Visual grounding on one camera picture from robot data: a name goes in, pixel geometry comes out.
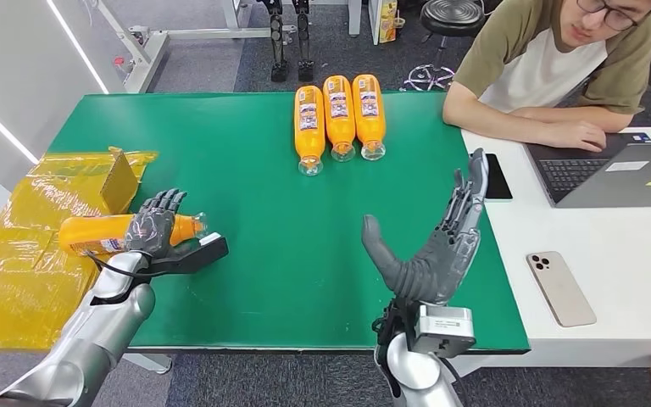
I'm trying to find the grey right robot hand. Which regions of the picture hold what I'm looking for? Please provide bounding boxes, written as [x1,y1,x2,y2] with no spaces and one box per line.
[360,148,491,307]

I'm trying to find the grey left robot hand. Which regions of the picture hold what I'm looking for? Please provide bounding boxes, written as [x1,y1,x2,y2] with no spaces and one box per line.
[123,187,189,259]

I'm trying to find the person's right hand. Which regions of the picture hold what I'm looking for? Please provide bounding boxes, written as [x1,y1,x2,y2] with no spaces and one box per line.
[549,120,608,153]

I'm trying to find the orange juice bottle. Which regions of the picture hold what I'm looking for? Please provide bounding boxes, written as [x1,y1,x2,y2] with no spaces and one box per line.
[57,211,209,257]
[323,75,358,164]
[352,74,387,162]
[293,85,326,177]

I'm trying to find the grey laptop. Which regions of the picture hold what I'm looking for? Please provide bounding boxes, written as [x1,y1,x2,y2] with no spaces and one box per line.
[526,132,651,210]

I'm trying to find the person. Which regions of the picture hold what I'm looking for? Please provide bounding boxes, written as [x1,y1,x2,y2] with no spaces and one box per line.
[442,0,651,153]

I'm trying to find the black smartphone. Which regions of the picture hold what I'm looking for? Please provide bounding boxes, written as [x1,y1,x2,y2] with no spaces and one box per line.
[468,153,514,202]

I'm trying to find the beige smartphone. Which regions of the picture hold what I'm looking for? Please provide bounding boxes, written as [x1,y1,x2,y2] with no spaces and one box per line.
[526,251,598,329]

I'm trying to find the green table mat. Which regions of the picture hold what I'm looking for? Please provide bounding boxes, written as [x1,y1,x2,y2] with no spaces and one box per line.
[47,91,531,355]

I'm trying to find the yellow plastic wrapped box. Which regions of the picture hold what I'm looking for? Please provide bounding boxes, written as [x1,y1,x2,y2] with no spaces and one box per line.
[0,147,159,352]

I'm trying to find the black round stool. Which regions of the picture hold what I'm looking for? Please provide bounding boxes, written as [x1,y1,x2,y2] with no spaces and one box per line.
[403,0,487,92]

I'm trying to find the orange printed carton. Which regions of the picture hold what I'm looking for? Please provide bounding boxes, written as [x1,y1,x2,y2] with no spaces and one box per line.
[378,0,399,44]

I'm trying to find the black robot leg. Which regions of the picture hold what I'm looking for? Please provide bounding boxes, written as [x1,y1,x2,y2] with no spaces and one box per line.
[264,0,291,84]
[294,0,316,84]

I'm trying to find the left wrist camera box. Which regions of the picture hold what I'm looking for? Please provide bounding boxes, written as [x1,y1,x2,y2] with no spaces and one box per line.
[134,231,230,279]

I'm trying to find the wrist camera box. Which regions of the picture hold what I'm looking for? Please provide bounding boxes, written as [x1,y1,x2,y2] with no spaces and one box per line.
[412,303,477,360]
[134,231,230,279]

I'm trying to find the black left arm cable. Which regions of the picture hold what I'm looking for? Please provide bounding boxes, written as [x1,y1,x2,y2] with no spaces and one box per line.
[84,249,153,280]

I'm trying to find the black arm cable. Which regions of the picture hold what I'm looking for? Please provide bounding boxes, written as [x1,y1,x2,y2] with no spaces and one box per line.
[440,357,468,407]
[84,249,153,280]

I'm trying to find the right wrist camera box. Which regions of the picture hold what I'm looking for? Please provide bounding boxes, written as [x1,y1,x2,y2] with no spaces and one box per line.
[412,303,477,360]

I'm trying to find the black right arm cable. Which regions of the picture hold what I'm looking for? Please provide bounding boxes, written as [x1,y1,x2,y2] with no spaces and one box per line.
[440,357,468,407]

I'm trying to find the white metal frame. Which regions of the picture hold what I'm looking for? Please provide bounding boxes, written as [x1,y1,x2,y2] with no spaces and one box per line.
[95,0,298,94]

